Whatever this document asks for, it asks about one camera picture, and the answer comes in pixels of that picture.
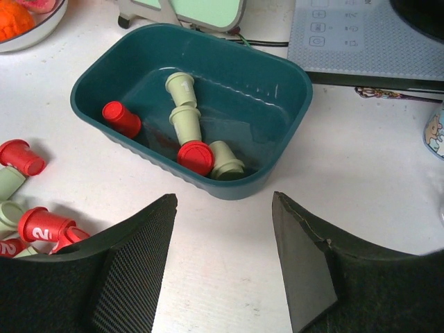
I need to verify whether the red capsule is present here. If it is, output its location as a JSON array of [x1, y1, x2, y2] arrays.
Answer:
[[177, 140, 215, 176], [17, 207, 76, 243], [0, 238, 29, 258], [1, 139, 46, 176], [102, 101, 142, 139], [49, 226, 90, 255]]

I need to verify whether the paper coffee cup black lid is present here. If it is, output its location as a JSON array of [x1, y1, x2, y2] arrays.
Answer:
[[423, 103, 444, 160]]

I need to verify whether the metal cutting board stand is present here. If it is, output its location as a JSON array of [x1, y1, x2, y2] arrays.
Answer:
[[117, 0, 182, 29]]

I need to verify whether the teal plastic storage basket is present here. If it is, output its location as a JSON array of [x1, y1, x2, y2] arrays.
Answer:
[[70, 24, 313, 200]]

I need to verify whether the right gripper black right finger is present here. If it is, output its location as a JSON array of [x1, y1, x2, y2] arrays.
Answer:
[[272, 192, 443, 332]]

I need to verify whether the green cutting board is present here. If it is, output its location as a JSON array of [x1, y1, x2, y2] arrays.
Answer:
[[136, 0, 246, 32]]

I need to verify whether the green capsule at edge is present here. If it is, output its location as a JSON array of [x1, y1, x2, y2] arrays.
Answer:
[[209, 140, 245, 180]]

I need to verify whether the red apple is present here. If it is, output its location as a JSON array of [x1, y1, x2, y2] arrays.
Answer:
[[17, 0, 56, 14]]

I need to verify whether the grey induction cooker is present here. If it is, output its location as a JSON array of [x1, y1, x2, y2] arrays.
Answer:
[[287, 1, 443, 93]]

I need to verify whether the green capsule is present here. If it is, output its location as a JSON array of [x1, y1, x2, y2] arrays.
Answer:
[[0, 166, 26, 201], [209, 140, 245, 180], [14, 246, 39, 259], [1, 200, 25, 239], [169, 105, 202, 146], [165, 72, 197, 108]]

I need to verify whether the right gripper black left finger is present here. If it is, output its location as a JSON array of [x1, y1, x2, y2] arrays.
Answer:
[[1, 194, 178, 332]]

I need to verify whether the red capsule top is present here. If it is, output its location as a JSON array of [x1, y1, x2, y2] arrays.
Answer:
[[1, 139, 46, 176]]

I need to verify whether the orange fruit right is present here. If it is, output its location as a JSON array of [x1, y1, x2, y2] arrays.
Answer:
[[1, 1, 35, 42]]

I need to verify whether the fruit bowl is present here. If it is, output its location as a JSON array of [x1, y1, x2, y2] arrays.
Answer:
[[1, 0, 69, 53]]

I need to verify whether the black frying pan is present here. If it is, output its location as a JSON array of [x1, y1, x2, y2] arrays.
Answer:
[[390, 0, 443, 43]]

